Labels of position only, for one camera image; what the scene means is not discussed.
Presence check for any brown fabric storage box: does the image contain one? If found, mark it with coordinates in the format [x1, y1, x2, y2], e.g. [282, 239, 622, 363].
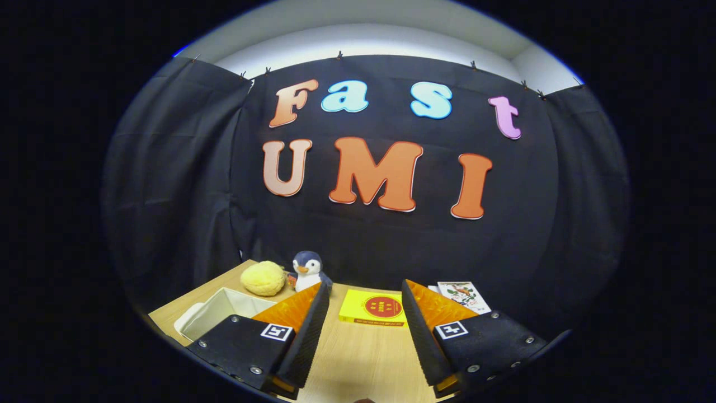
[173, 287, 279, 343]

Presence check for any white illustrated cover book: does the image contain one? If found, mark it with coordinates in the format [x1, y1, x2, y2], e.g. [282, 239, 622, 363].
[436, 281, 492, 315]

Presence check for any yellow book with red circle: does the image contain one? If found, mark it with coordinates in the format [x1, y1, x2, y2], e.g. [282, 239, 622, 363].
[338, 289, 408, 327]

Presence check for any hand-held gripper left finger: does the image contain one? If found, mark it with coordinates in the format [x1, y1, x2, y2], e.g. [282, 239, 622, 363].
[186, 282, 332, 399]

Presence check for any penguin plush toy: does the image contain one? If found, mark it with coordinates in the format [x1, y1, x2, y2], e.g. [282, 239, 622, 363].
[287, 250, 333, 293]

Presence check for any yellow bread plush toy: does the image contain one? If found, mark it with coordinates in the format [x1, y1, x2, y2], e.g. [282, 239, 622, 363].
[241, 261, 288, 297]

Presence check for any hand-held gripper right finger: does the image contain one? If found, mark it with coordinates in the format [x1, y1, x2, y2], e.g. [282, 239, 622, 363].
[401, 279, 550, 399]

